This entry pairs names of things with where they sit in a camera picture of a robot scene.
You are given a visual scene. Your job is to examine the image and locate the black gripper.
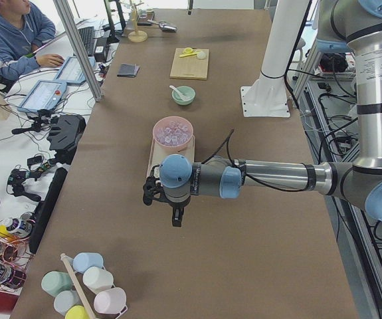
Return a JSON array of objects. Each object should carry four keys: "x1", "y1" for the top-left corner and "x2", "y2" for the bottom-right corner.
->
[{"x1": 165, "y1": 196, "x2": 191, "y2": 227}]

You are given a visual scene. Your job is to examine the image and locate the clear ice cubes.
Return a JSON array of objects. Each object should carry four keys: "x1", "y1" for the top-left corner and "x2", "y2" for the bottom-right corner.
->
[{"x1": 155, "y1": 119, "x2": 192, "y2": 147}]

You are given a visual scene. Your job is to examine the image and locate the white ceramic spoon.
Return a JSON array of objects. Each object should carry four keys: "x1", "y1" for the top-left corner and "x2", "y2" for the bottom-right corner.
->
[{"x1": 169, "y1": 85, "x2": 189, "y2": 101}]

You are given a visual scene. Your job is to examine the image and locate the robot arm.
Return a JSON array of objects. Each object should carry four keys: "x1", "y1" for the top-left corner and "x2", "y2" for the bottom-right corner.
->
[{"x1": 143, "y1": 1, "x2": 382, "y2": 227}]

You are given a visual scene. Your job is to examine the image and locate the pink bowl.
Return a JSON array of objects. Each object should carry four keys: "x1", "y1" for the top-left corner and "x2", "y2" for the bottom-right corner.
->
[{"x1": 152, "y1": 116, "x2": 193, "y2": 148}]

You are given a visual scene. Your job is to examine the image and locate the mint green bowl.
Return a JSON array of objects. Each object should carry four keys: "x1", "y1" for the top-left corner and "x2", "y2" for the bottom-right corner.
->
[{"x1": 171, "y1": 86, "x2": 196, "y2": 106}]

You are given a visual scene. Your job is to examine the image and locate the cream plastic tray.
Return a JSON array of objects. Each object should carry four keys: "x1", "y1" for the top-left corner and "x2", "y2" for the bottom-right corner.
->
[{"x1": 146, "y1": 136, "x2": 195, "y2": 177}]

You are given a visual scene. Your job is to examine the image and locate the white plastic cup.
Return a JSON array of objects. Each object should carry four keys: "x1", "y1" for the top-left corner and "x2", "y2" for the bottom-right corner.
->
[{"x1": 82, "y1": 266, "x2": 114, "y2": 294}]

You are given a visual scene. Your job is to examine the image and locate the blue plastic cup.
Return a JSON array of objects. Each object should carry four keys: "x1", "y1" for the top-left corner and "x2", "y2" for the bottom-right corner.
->
[{"x1": 72, "y1": 252, "x2": 104, "y2": 274}]

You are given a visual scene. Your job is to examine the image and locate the pink plastic cup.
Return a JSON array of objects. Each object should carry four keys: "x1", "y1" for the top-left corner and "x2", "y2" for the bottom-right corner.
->
[{"x1": 94, "y1": 287, "x2": 128, "y2": 314}]

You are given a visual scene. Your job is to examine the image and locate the yellow plastic cup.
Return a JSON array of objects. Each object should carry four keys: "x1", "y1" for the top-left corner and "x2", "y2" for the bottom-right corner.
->
[{"x1": 64, "y1": 305, "x2": 90, "y2": 319}]

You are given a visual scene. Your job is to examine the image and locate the grey plastic cup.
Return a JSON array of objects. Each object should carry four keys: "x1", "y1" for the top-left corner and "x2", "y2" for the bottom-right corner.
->
[{"x1": 53, "y1": 290, "x2": 82, "y2": 316}]

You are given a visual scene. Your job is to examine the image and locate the green plastic cup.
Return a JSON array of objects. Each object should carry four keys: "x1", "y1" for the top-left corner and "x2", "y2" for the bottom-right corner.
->
[{"x1": 41, "y1": 271, "x2": 73, "y2": 297}]

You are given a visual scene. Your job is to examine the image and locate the bamboo cutting board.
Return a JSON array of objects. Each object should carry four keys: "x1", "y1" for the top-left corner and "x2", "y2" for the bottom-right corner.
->
[{"x1": 169, "y1": 48, "x2": 209, "y2": 80}]

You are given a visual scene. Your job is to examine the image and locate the grey folded cloth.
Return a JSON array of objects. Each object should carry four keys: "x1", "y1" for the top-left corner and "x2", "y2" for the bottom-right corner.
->
[{"x1": 117, "y1": 63, "x2": 140, "y2": 78}]

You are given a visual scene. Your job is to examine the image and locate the yellow plastic knife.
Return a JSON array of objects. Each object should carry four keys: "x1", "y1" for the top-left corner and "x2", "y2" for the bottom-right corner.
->
[{"x1": 179, "y1": 51, "x2": 203, "y2": 58}]

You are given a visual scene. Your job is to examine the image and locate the white steamed bun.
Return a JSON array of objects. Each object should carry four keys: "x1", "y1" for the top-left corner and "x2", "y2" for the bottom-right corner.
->
[{"x1": 196, "y1": 51, "x2": 207, "y2": 60}]

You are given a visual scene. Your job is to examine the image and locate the far teach pendant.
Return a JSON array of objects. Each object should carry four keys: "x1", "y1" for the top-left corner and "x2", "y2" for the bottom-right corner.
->
[{"x1": 54, "y1": 56, "x2": 86, "y2": 86}]

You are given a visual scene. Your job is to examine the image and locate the teach pendant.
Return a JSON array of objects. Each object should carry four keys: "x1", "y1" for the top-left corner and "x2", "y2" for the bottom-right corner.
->
[
  {"x1": 54, "y1": 56, "x2": 86, "y2": 86},
  {"x1": 17, "y1": 80, "x2": 67, "y2": 113}
]

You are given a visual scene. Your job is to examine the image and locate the near teach pendant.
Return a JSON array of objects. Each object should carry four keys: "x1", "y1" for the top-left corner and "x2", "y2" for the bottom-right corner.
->
[{"x1": 17, "y1": 80, "x2": 67, "y2": 113}]

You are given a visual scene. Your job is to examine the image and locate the wooden mug tree stand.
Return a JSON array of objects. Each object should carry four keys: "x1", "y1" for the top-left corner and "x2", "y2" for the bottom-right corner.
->
[{"x1": 128, "y1": 1, "x2": 147, "y2": 43}]

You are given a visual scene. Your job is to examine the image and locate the metal scoop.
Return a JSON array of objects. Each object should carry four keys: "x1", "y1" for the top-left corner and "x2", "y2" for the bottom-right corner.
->
[{"x1": 148, "y1": 19, "x2": 177, "y2": 33}]

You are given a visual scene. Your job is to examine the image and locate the black keyboard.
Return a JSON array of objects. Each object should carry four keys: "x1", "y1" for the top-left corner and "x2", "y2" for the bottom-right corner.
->
[{"x1": 78, "y1": 27, "x2": 95, "y2": 56}]

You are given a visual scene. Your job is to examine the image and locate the seated person blue jacket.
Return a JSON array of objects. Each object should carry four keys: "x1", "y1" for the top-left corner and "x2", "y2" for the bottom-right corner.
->
[{"x1": 0, "y1": 1, "x2": 64, "y2": 82}]

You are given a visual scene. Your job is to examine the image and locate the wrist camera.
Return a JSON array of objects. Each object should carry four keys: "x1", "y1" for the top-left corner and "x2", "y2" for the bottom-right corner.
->
[{"x1": 143, "y1": 176, "x2": 167, "y2": 206}]

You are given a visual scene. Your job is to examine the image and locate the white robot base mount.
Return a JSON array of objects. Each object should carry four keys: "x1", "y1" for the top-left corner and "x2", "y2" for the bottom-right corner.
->
[{"x1": 240, "y1": 0, "x2": 312, "y2": 118}]

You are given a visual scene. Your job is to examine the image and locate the aluminium frame post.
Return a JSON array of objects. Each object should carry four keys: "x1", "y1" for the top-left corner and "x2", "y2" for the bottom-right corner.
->
[{"x1": 53, "y1": 0, "x2": 102, "y2": 102}]

